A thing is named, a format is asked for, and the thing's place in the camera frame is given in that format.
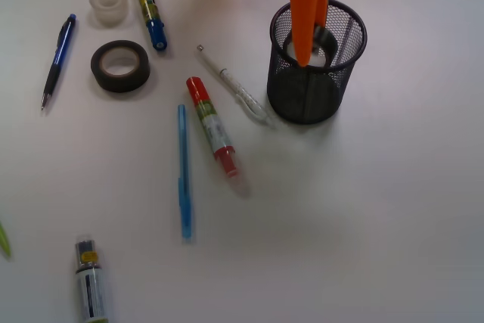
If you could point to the black tape roll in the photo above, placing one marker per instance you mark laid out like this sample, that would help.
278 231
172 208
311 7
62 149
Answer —
324 47
115 52

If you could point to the clear tape roll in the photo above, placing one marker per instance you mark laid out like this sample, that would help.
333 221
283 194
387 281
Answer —
110 12

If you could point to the green pen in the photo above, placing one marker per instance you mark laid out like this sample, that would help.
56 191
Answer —
4 243

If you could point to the light blue pen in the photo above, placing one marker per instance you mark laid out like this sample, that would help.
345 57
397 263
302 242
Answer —
184 197

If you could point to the blue capped marker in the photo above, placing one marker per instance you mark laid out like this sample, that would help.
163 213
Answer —
154 24

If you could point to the black mesh pen holder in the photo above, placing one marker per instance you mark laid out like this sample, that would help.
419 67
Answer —
310 95

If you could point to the red capped marker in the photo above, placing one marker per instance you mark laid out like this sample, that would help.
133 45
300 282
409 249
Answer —
219 141

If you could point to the dark blue ballpoint pen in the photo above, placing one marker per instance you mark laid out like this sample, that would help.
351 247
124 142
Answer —
63 41

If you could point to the white pen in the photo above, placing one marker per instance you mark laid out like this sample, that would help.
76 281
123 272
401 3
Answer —
251 106

